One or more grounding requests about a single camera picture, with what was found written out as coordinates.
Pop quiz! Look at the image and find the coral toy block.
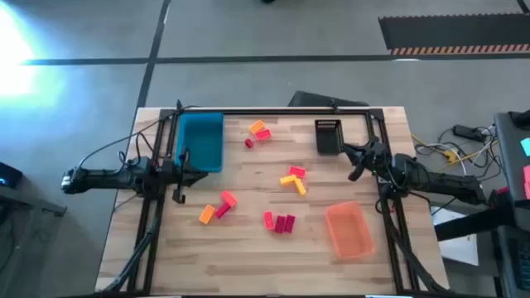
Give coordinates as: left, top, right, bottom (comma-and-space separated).
219, 190, 239, 208

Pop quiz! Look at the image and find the black aluminium rig frame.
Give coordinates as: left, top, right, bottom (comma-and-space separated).
103, 106, 444, 297

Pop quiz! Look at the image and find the blue plastic bin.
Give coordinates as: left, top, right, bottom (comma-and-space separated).
174, 112, 225, 174

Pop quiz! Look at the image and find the crimson toy block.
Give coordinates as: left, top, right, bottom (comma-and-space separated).
214, 201, 232, 219

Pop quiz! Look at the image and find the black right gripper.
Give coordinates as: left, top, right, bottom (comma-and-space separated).
341, 136, 397, 183

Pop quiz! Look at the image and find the black hazard-striped floor mat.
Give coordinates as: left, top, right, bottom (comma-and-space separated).
378, 13, 530, 56

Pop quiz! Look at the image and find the black power strip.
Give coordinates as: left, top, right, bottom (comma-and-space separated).
452, 124, 489, 142

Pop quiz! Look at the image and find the translucent orange plastic bin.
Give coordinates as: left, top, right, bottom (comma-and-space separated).
324, 200, 376, 261

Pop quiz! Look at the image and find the dark bag beyond table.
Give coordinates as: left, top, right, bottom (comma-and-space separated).
288, 90, 369, 108

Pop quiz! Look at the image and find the dark side desk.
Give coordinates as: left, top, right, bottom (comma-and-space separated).
494, 110, 530, 298

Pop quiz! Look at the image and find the yellow cable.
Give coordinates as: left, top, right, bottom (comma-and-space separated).
411, 132, 499, 167

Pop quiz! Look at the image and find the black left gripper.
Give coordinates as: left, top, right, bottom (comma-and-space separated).
159, 146, 209, 205

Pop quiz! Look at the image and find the black slotted basket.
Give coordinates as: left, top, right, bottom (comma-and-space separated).
314, 118, 345, 156

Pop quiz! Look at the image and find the black device with blue light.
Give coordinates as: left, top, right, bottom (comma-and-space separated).
0, 161, 24, 190

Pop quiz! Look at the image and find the white paper sheet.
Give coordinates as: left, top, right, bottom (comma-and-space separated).
430, 205, 480, 267

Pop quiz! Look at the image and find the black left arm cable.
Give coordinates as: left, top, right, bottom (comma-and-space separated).
77, 99, 202, 169

